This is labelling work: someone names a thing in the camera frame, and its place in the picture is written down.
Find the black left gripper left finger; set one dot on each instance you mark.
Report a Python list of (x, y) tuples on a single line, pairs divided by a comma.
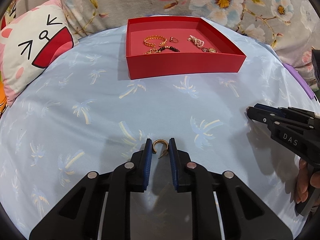
[(98, 206)]

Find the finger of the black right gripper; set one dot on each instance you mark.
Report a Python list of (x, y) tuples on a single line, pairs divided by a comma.
[(285, 112), (261, 116)]

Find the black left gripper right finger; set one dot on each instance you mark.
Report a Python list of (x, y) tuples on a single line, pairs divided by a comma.
[(223, 207)]

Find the gold wrist watch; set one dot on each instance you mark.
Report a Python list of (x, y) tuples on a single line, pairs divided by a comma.
[(212, 50)]

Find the gold double hoop earring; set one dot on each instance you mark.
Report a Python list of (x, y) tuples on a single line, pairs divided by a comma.
[(173, 40)]

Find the red jewelry tray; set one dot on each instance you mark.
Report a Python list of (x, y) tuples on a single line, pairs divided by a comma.
[(149, 53)]

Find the right hand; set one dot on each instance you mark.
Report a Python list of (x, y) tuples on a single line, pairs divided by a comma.
[(304, 179)]

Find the purple mat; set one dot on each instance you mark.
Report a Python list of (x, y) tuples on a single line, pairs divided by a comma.
[(300, 80)]

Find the grey floral blanket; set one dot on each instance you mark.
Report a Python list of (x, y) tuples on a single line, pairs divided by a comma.
[(290, 27)]

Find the light blue palm cloth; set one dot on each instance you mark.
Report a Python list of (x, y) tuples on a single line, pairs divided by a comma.
[(84, 114)]

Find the pearl hair clip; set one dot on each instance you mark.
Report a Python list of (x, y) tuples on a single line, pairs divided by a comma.
[(196, 41)]

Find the white cat face pillow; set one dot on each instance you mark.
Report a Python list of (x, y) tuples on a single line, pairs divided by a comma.
[(30, 43)]

